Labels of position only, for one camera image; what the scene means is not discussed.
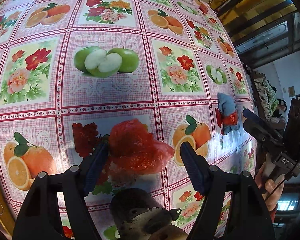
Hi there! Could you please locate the floral fruit pattern tablecloth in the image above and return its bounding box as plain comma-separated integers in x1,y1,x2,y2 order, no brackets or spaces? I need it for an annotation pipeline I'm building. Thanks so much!
0,0,256,221

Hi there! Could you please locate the red crinkled plastic bag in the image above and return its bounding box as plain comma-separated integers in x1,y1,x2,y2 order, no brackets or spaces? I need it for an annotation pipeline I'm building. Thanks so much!
109,119,174,174

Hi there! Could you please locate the person's right hand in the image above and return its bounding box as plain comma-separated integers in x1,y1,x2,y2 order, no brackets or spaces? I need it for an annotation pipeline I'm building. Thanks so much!
255,163,285,212

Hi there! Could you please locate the blue and red cloth toy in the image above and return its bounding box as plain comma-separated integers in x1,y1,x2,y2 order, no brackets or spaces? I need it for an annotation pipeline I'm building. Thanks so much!
215,93,238,135

